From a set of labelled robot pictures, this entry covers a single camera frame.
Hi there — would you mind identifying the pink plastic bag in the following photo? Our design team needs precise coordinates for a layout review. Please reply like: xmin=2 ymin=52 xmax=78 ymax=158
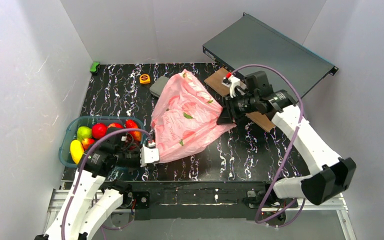
xmin=151 ymin=69 xmax=236 ymax=163

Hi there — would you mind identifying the red fake apple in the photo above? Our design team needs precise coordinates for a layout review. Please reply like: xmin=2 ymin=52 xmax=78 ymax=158
xmin=91 ymin=123 xmax=108 ymax=140

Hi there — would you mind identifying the green small object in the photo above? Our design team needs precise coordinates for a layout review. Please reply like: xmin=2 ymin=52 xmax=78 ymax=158
xmin=89 ymin=61 xmax=100 ymax=74

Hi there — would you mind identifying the blue plastic fruit container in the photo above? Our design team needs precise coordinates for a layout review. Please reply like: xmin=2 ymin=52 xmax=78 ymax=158
xmin=58 ymin=116 xmax=145 ymax=168

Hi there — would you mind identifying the yellow fake lemon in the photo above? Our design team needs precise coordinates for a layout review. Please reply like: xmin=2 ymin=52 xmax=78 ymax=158
xmin=69 ymin=139 xmax=84 ymax=165

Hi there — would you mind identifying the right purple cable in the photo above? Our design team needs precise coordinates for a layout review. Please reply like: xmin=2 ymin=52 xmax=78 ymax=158
xmin=230 ymin=64 xmax=307 ymax=228

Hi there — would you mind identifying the purple cable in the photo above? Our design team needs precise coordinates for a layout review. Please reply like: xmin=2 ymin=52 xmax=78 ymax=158
xmin=230 ymin=64 xmax=307 ymax=228
xmin=60 ymin=127 xmax=154 ymax=240

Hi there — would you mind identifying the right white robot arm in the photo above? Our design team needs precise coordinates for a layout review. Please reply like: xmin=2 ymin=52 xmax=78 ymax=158
xmin=217 ymin=71 xmax=357 ymax=206

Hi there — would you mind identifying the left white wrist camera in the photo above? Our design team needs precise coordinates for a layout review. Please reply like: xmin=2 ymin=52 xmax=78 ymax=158
xmin=140 ymin=141 xmax=160 ymax=168

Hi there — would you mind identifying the orange tape measure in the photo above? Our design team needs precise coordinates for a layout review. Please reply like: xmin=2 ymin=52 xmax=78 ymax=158
xmin=139 ymin=74 xmax=151 ymax=85

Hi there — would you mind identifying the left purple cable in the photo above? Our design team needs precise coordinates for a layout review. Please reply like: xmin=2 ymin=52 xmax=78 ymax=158
xmin=60 ymin=127 xmax=154 ymax=240

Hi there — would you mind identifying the grey plastic case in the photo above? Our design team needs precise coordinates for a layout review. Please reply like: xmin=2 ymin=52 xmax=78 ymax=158
xmin=149 ymin=76 xmax=169 ymax=98

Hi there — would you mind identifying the small red fake fruit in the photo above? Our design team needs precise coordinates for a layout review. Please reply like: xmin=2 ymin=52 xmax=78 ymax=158
xmin=81 ymin=138 xmax=95 ymax=151

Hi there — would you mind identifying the wooden board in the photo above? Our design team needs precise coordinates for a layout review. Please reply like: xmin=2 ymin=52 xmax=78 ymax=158
xmin=204 ymin=68 xmax=275 ymax=132

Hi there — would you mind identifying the green fake apple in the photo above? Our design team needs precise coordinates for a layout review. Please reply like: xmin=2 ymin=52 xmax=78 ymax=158
xmin=76 ymin=126 xmax=93 ymax=142

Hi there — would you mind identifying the red orange fake mango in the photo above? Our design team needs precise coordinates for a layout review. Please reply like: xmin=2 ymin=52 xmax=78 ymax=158
xmin=125 ymin=119 xmax=142 ymax=142

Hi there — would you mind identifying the dark rack network switch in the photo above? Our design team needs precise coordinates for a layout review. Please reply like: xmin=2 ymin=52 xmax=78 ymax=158
xmin=202 ymin=13 xmax=338 ymax=98

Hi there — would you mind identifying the red fake peach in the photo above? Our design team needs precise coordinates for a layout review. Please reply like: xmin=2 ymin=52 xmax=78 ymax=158
xmin=107 ymin=122 xmax=124 ymax=129

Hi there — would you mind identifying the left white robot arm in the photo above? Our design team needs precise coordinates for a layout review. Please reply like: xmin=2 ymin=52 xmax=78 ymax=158
xmin=35 ymin=128 xmax=132 ymax=240

